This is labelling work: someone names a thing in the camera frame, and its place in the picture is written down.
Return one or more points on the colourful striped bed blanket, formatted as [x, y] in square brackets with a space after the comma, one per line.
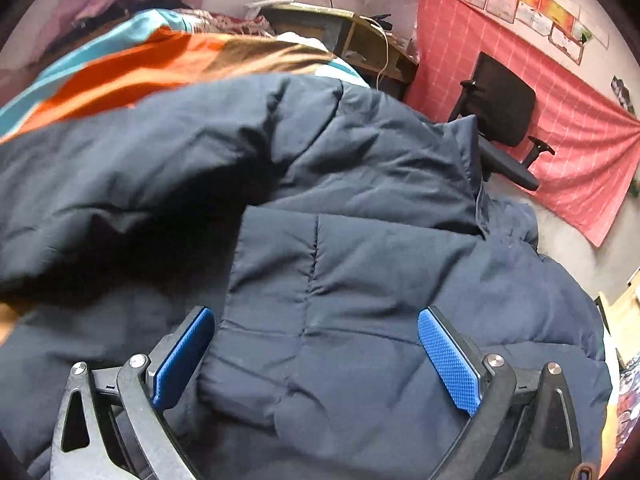
[150, 65]

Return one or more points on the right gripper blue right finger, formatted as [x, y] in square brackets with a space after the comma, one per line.
[456, 360]

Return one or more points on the black office chair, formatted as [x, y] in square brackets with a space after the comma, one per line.
[503, 105]

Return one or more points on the wooden desk with shelf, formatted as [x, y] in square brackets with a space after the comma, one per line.
[376, 54]

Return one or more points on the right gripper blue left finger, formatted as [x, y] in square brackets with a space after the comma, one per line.
[175, 358]

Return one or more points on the paper certificates on wall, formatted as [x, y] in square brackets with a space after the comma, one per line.
[564, 23]

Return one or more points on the floral pillow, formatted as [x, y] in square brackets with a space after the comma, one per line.
[203, 22]

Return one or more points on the wooden chair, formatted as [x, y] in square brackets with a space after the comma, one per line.
[622, 320]

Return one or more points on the navy puffer jacket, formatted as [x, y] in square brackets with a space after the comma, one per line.
[316, 219]

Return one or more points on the red checked wall cloth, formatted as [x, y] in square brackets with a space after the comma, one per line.
[596, 141]

